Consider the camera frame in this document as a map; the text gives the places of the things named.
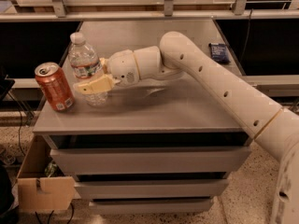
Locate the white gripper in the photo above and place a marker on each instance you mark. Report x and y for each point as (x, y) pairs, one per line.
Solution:
(122, 66)

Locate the clear plastic water bottle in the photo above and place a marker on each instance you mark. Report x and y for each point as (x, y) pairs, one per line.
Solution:
(87, 69)

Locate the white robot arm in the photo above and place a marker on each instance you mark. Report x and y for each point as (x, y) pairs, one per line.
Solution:
(270, 125)

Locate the orange soda can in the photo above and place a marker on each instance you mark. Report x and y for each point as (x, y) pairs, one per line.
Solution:
(52, 81)

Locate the metal shelf rack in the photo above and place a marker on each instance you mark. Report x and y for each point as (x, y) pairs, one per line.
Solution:
(117, 10)

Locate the grey drawer cabinet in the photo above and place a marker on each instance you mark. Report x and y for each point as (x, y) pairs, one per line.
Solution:
(156, 146)

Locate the dark blue snack packet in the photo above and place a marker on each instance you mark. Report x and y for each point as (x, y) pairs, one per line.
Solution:
(219, 52)

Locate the brown cardboard box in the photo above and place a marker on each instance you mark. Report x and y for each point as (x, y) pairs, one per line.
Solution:
(37, 192)

